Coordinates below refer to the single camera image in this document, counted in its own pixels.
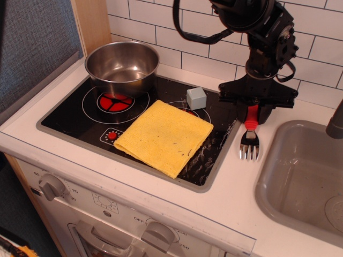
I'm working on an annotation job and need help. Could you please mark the stainless steel pot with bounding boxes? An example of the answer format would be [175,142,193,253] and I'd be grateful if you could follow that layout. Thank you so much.
[85,41,160,98]

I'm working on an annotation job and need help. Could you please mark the grey left oven knob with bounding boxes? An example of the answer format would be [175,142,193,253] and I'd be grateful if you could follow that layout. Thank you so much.
[39,174,66,201]

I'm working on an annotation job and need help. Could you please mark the red handled metal fork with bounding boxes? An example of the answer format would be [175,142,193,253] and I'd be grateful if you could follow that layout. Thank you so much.
[239,105,259,161]

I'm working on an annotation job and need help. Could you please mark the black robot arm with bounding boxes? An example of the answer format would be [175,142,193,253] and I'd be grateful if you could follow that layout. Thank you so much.
[212,1,298,124]

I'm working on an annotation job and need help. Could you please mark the grey right oven knob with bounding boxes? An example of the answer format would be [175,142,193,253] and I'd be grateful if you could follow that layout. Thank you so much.
[141,222,176,253]

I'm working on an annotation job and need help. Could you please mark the grey blue toy block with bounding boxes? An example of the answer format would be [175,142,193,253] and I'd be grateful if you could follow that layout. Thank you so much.
[187,87,207,110]

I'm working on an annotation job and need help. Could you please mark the wooden side post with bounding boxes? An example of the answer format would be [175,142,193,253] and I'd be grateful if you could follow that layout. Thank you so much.
[71,0,111,56]

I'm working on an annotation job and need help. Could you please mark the orange black object on floor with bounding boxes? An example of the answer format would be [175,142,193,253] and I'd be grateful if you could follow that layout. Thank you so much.
[1,237,38,257]

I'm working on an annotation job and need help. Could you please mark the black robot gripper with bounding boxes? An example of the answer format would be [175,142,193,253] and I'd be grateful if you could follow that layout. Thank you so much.
[219,74,298,125]

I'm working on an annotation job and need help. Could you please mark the black toy stovetop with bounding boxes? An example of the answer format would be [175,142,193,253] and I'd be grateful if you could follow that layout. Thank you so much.
[36,76,239,193]

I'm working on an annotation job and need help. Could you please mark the grey oven door handle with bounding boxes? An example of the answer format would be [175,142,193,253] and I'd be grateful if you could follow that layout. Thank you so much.
[75,221,148,256]

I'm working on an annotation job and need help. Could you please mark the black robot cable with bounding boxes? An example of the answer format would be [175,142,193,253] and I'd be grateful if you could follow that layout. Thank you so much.
[173,0,234,45]

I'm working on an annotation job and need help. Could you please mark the grey plastic sink basin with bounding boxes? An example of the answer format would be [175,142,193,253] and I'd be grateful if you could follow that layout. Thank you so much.
[255,120,342,247]

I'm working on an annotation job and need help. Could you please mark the yellow folded cloth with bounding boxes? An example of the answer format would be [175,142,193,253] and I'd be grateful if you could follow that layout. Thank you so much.
[114,100,214,179]

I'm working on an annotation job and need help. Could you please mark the grey oven knob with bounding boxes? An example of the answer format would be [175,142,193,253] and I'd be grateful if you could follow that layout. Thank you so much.
[39,174,66,201]
[141,222,176,253]

